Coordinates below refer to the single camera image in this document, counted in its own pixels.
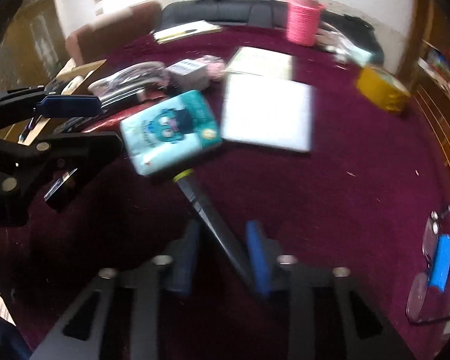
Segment red plastic packet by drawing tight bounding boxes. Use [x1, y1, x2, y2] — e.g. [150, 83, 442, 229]
[52, 114, 166, 136]

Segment black marker pen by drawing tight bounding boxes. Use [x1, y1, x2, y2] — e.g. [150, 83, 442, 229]
[101, 88, 147, 112]

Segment clear patterned pencil pouch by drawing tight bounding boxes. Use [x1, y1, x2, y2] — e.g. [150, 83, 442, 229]
[88, 61, 170, 102]

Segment teal cartoon tissue pack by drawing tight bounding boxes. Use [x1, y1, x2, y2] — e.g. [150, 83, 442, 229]
[120, 90, 222, 177]

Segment black marker yellow caps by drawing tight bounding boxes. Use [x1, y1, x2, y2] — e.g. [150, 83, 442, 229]
[174, 169, 254, 291]

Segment small white carton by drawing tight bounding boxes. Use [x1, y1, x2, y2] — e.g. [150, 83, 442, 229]
[166, 58, 209, 92]

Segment white medicine box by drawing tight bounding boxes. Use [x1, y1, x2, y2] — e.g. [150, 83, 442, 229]
[225, 46, 293, 80]

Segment blue sleeve forearm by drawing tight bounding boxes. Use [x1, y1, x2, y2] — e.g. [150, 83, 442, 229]
[0, 317, 32, 360]

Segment cardboard box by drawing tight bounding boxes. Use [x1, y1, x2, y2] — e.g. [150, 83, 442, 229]
[0, 59, 105, 146]

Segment brown armchair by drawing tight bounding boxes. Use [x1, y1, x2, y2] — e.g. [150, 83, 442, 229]
[65, 1, 161, 66]

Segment eyeglasses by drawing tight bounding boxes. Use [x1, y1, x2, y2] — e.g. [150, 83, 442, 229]
[406, 203, 450, 325]

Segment blue cylindrical battery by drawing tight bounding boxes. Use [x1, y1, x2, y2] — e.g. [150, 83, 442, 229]
[427, 234, 450, 293]

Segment pink fluffy pouch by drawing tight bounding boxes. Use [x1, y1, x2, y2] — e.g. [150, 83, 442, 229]
[198, 55, 226, 81]

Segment notebook with pen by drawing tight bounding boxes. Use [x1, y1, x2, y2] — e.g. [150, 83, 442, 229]
[153, 20, 222, 45]

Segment yellow tape roll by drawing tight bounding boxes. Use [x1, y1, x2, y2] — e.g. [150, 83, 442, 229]
[357, 64, 411, 116]

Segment black leather sofa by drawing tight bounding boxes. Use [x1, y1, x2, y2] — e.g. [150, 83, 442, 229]
[158, 0, 288, 29]

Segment wooden cabinet with clutter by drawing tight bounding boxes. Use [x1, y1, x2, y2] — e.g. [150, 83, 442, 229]
[397, 0, 450, 255]

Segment pink knitted thermos bottle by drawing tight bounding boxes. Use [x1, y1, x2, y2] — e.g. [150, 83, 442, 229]
[286, 0, 324, 47]

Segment white cloth pile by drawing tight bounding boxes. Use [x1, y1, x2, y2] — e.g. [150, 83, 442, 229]
[315, 22, 373, 68]

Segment black bag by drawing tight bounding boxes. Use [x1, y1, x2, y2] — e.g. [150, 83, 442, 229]
[321, 10, 383, 57]

